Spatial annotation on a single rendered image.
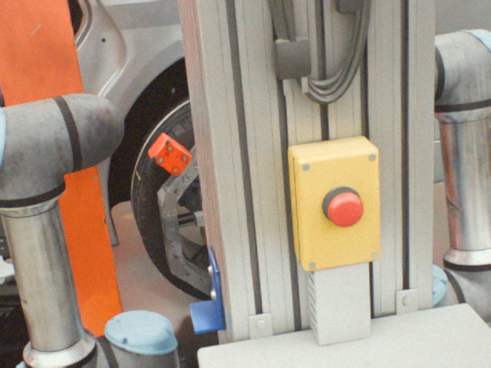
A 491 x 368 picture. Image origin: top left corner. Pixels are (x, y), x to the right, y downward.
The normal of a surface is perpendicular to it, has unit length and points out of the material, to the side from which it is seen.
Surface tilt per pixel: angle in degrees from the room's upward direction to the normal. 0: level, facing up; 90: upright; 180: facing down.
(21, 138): 66
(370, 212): 90
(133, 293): 0
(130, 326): 8
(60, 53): 90
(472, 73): 81
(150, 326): 8
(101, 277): 90
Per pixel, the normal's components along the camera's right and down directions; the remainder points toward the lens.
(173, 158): 0.26, 0.34
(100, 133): 0.76, 0.09
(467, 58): 0.24, -0.10
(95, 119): 0.67, -0.29
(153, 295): -0.09, -0.92
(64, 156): 0.49, 0.53
